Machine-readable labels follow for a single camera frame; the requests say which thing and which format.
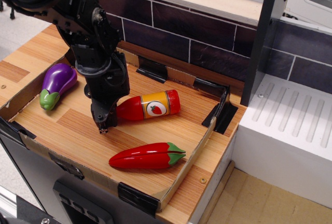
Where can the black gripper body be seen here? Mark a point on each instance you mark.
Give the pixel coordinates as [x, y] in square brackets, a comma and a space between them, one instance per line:
[107, 82]

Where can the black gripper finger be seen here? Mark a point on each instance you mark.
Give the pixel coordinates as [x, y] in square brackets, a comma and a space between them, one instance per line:
[104, 116]

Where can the red hot sauce bottle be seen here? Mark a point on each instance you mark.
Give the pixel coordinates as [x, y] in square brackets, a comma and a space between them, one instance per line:
[150, 106]

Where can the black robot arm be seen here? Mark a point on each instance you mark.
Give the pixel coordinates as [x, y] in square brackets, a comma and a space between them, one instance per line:
[84, 26]

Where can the cardboard fence with black tape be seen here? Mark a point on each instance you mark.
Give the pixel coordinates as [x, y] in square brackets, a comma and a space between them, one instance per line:
[68, 137]

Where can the purple toy eggplant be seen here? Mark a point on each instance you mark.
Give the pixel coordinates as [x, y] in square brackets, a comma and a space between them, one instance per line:
[58, 79]

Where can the red toy chili pepper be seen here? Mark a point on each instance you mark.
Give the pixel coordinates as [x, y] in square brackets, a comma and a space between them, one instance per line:
[150, 156]

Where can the black oven control panel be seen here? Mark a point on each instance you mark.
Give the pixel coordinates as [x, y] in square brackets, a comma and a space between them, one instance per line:
[79, 208]

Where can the black metal stand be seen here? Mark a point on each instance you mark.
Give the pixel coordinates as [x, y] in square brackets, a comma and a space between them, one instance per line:
[12, 13]

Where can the white toy sink drainboard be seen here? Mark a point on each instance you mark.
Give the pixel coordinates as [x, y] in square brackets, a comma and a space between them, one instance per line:
[284, 139]

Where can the dark vertical post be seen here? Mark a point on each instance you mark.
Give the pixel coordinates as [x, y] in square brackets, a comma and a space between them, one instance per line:
[271, 13]

